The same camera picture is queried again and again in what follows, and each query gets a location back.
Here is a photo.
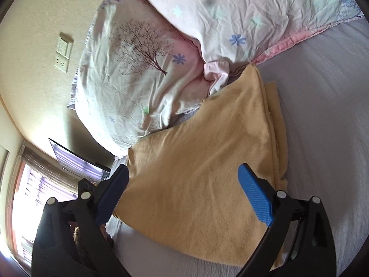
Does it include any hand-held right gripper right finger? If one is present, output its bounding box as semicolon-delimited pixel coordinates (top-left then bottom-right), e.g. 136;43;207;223
237;163;337;277

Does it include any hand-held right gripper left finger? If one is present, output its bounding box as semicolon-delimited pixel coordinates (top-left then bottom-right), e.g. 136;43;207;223
31;164;130;277

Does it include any yellow cloth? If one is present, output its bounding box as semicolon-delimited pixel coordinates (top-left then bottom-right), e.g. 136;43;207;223
113;63;289;268

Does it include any dark flat screen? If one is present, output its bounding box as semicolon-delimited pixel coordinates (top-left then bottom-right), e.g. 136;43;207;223
48;138;112;184

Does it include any tree print pillow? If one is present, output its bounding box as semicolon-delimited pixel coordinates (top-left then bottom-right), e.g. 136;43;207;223
67;0;215;157

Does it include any pink floral pillow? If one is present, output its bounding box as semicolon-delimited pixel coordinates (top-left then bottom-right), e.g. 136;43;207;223
98;0;364;99

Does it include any window with wooden frame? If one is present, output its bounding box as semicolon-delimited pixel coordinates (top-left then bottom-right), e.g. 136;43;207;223
6;144;100;269

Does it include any white wall socket plate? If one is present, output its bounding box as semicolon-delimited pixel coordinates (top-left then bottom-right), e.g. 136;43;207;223
54;54;70;73

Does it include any white wall switch plate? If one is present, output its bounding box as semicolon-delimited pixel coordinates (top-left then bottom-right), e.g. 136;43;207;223
56;33;73;60

